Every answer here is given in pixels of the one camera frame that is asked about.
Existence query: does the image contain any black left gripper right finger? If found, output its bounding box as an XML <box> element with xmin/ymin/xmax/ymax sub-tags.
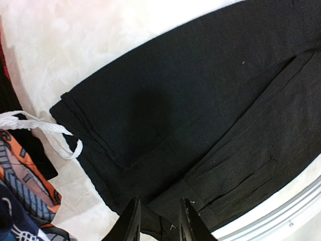
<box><xmin>179</xmin><ymin>198</ymin><xmax>217</xmax><ymax>241</ymax></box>

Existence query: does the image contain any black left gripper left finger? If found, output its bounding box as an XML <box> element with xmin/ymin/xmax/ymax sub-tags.
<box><xmin>102</xmin><ymin>198</ymin><xmax>141</xmax><ymax>241</ymax></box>

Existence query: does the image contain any black garment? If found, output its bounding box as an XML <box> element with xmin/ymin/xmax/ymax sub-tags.
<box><xmin>50</xmin><ymin>1</ymin><xmax>320</xmax><ymax>240</ymax></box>

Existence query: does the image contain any navy blue t-shirt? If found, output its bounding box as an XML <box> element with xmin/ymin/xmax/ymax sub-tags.
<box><xmin>1</xmin><ymin>185</ymin><xmax>42</xmax><ymax>240</ymax></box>

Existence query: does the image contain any aluminium front rail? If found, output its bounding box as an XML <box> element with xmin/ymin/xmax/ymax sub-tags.
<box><xmin>210</xmin><ymin>175</ymin><xmax>321</xmax><ymax>241</ymax></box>

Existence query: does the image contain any white drawstring cord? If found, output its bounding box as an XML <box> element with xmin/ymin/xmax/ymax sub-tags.
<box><xmin>0</xmin><ymin>110</ymin><xmax>83</xmax><ymax>160</ymax></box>

